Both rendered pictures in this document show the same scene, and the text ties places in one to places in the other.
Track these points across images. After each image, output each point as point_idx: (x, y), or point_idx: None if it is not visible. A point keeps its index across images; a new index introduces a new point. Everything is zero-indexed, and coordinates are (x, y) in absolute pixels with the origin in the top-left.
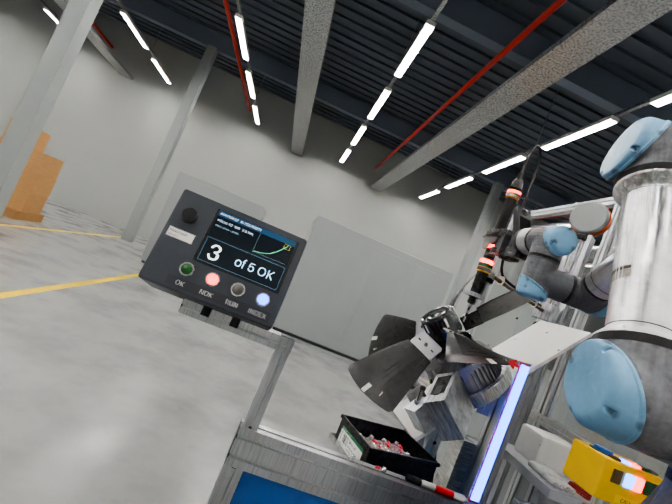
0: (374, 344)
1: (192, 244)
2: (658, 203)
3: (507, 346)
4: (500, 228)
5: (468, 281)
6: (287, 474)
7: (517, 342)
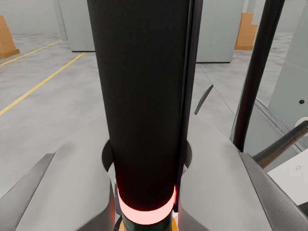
0: (115, 189)
1: None
2: None
3: (283, 185)
4: (123, 117)
5: (196, 111)
6: None
7: (302, 181)
